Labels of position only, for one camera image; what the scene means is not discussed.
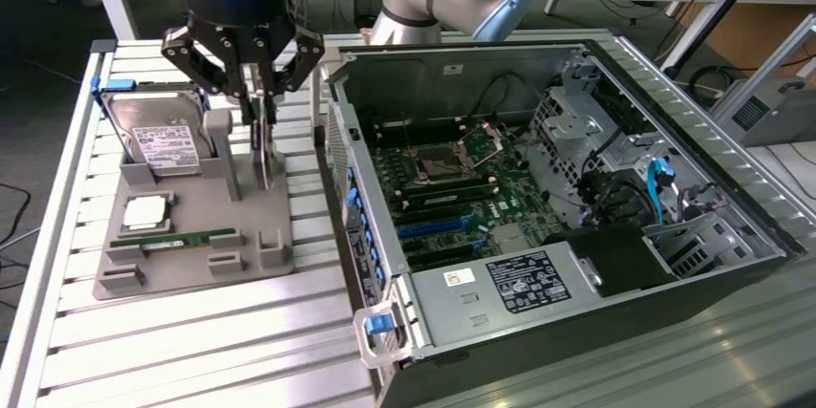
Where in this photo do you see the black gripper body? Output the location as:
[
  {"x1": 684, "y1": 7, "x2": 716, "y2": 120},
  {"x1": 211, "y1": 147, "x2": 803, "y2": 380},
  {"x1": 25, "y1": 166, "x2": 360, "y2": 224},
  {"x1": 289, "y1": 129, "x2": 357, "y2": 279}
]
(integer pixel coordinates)
[{"x1": 175, "y1": 0, "x2": 296, "y2": 65}]

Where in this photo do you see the graphics card with metal bracket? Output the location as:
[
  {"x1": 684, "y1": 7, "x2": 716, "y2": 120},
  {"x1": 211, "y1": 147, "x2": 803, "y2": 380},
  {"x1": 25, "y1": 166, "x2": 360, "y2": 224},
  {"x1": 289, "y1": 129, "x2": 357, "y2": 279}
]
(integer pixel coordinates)
[{"x1": 247, "y1": 65, "x2": 281, "y2": 190}]

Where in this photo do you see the hard disk drive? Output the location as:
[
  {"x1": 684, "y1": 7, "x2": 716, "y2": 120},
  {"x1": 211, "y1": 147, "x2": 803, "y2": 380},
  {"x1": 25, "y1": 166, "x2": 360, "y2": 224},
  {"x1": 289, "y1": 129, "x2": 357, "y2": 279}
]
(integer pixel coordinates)
[{"x1": 87, "y1": 75, "x2": 212, "y2": 161}]

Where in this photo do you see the silver hard disk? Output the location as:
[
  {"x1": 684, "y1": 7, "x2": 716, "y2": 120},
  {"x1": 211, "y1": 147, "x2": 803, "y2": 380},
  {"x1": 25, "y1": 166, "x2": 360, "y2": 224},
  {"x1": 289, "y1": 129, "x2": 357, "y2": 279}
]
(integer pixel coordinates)
[{"x1": 105, "y1": 91, "x2": 213, "y2": 179}]

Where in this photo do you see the CPU socket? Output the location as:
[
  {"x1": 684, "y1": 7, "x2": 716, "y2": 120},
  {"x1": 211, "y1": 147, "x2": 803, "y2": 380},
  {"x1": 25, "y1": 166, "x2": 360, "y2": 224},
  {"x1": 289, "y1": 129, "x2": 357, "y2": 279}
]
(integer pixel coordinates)
[{"x1": 411, "y1": 144, "x2": 473, "y2": 184}]

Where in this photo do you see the grey parts rack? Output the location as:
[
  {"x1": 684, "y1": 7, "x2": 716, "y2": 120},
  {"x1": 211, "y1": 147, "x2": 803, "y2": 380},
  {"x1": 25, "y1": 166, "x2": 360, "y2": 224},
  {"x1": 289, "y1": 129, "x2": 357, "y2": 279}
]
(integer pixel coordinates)
[{"x1": 92, "y1": 109, "x2": 296, "y2": 302}]

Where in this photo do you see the silver CPU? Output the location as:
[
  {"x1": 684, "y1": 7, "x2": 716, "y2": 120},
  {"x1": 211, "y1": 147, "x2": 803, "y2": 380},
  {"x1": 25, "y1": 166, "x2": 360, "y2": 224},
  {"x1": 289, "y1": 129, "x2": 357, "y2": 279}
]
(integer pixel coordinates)
[{"x1": 121, "y1": 196, "x2": 172, "y2": 232}]

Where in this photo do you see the metal socket cover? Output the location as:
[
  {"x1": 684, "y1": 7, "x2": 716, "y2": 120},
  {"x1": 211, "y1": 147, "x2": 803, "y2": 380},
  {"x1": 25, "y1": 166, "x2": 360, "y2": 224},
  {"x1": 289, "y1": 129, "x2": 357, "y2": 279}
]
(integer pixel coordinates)
[{"x1": 452, "y1": 123, "x2": 511, "y2": 165}]

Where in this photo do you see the black RAM stick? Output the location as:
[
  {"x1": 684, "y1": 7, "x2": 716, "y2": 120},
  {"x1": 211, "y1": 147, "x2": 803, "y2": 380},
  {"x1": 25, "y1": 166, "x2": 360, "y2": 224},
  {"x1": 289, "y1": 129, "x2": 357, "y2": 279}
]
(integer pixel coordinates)
[{"x1": 397, "y1": 178, "x2": 503, "y2": 211}]

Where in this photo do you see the green RAM stick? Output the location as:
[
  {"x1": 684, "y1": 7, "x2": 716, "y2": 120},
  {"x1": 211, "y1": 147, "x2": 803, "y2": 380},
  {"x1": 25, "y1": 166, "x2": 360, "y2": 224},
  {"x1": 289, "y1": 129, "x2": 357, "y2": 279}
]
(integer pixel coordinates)
[{"x1": 111, "y1": 228, "x2": 236, "y2": 251}]

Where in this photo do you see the blue expansion slot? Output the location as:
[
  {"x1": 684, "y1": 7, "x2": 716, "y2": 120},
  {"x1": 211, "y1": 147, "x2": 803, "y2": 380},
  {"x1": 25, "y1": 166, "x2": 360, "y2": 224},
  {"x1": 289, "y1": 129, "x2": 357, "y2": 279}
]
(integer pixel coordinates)
[{"x1": 395, "y1": 216, "x2": 473, "y2": 238}]

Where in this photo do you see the green motherboard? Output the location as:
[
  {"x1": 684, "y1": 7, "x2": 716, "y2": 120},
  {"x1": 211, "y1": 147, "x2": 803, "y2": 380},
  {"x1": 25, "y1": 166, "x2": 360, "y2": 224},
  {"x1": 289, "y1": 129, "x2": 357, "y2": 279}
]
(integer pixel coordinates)
[{"x1": 368, "y1": 116, "x2": 563, "y2": 270}]

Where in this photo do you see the metal disk bay cage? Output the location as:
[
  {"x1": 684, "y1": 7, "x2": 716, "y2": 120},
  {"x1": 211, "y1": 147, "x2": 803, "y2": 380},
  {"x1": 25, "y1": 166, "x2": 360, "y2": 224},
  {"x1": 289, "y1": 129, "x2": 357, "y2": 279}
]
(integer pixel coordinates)
[{"x1": 532, "y1": 85, "x2": 639, "y2": 189}]

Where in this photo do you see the grey power supply unit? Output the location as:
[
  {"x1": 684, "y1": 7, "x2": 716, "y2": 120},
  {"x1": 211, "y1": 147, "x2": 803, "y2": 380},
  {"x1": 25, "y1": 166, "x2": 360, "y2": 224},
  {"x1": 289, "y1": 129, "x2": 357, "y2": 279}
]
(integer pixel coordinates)
[{"x1": 407, "y1": 240, "x2": 604, "y2": 347}]

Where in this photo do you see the black plastic shroud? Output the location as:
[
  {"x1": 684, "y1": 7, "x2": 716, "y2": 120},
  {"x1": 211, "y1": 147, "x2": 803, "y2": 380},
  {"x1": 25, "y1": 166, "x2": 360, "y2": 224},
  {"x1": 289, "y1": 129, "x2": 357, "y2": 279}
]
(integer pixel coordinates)
[{"x1": 547, "y1": 225, "x2": 677, "y2": 297}]

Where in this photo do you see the black tripod pole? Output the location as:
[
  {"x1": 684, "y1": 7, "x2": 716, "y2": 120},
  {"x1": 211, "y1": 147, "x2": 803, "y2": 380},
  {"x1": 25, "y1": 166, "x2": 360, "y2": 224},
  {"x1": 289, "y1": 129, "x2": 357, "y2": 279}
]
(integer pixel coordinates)
[{"x1": 659, "y1": 0, "x2": 783, "y2": 75}]

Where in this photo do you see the grey slotted disk bay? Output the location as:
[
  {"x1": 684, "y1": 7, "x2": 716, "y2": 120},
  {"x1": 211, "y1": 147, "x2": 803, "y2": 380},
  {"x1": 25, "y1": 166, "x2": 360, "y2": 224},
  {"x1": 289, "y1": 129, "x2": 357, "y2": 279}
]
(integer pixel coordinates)
[{"x1": 643, "y1": 211, "x2": 785, "y2": 280}]

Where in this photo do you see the grey computer tower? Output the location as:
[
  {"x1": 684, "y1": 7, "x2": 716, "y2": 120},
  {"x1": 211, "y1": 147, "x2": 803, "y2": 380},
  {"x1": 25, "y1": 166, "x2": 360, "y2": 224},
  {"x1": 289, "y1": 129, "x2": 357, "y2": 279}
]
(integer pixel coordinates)
[{"x1": 707, "y1": 13, "x2": 816, "y2": 149}]

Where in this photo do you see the open black PC case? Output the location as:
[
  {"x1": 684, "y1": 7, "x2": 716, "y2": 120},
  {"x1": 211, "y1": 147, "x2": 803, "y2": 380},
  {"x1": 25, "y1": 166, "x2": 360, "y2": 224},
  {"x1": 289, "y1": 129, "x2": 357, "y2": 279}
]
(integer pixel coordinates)
[{"x1": 308, "y1": 34, "x2": 808, "y2": 408}]

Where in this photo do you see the blue wire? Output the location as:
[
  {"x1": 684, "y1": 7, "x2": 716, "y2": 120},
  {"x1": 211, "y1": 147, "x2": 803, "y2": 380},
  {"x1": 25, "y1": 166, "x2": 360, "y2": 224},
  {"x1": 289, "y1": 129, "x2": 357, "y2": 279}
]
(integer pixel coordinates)
[{"x1": 644, "y1": 154, "x2": 676, "y2": 227}]

